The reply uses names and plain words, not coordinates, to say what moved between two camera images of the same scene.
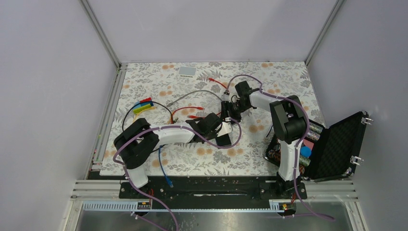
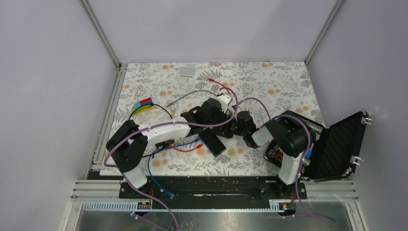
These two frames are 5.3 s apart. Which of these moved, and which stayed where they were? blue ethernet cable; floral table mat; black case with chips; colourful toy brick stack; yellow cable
Moved: blue ethernet cable
Stayed: yellow cable; colourful toy brick stack; floral table mat; black case with chips
